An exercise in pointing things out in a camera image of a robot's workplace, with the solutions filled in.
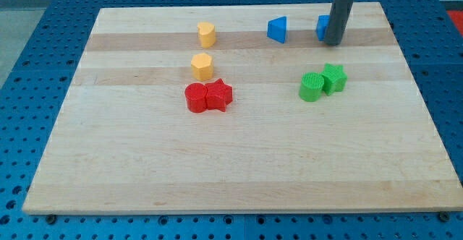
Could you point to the red star block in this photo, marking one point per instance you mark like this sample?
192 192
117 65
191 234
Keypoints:
218 95

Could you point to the green star block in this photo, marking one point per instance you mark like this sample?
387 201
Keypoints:
334 78

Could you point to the wooden board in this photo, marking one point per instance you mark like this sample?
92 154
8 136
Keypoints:
125 143

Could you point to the red cylinder block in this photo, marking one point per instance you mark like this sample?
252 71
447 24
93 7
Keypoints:
195 94

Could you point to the yellow hexagon block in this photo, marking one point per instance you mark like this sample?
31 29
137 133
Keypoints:
202 66

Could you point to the yellow heart block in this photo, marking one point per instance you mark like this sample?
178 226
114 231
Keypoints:
206 34

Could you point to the green cylinder block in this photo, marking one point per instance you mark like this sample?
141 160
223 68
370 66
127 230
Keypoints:
311 86

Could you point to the blue triangle block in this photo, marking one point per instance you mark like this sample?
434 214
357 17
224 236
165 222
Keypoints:
276 29

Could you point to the blue cube block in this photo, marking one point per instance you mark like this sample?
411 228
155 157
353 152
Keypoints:
321 26

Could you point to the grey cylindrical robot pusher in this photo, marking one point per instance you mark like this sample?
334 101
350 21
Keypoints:
339 15

